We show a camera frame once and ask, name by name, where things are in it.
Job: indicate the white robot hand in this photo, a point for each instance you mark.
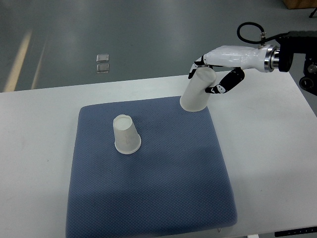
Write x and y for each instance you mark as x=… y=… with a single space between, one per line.
x=263 y=59

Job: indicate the white paper cup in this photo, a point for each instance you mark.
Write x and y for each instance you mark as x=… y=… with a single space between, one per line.
x=126 y=138
x=195 y=98

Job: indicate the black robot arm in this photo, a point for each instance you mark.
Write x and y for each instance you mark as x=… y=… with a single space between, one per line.
x=289 y=43

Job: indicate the brown cardboard box corner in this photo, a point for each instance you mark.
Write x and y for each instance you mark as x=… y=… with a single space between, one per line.
x=300 y=4

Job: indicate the black tripod leg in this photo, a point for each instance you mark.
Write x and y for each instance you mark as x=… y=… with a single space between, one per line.
x=313 y=13

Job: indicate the white paper cup on mat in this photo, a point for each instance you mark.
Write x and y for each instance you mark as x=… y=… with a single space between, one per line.
x=126 y=138

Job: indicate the upper metal floor plate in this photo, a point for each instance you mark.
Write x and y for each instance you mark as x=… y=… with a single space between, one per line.
x=102 y=57

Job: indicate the blue mesh cushion mat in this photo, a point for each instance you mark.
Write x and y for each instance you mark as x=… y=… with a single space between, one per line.
x=176 y=182

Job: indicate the black table control panel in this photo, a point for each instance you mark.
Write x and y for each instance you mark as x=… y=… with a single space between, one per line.
x=301 y=231

